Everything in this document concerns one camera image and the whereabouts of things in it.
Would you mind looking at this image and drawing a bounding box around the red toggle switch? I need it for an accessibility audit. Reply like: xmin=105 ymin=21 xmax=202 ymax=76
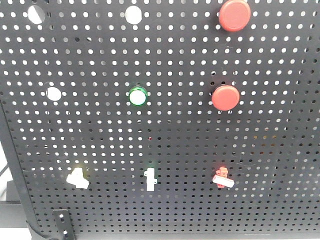
xmin=212 ymin=166 xmax=235 ymax=189

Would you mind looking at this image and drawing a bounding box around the yellow lit toggle switch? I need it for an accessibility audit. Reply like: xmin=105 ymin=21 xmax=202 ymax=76
xmin=66 ymin=167 xmax=90 ymax=189

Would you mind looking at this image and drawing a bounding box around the black perforated pegboard panel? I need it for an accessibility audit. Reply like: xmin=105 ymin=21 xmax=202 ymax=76
xmin=0 ymin=0 xmax=320 ymax=240

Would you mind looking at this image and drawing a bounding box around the green illuminated push button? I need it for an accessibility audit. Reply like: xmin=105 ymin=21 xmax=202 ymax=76
xmin=128 ymin=85 xmax=148 ymax=106

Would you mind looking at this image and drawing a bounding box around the lower red push button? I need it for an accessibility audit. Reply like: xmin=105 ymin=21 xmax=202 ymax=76
xmin=211 ymin=85 xmax=240 ymax=111

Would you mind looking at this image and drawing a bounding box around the red push button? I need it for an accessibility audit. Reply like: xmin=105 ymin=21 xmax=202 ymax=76
xmin=218 ymin=0 xmax=251 ymax=32
xmin=211 ymin=85 xmax=240 ymax=111

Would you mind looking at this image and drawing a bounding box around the upper red push button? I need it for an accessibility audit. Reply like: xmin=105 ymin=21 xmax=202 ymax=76
xmin=218 ymin=0 xmax=251 ymax=32

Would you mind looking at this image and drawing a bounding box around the left black table clamp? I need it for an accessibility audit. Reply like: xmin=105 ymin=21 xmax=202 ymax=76
xmin=52 ymin=209 xmax=76 ymax=240

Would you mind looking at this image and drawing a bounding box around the black box on table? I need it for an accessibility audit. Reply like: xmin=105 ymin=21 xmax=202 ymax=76
xmin=5 ymin=180 xmax=20 ymax=202

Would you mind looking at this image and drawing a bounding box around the green lit toggle switch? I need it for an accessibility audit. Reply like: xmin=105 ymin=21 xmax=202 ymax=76
xmin=144 ymin=167 xmax=158 ymax=192

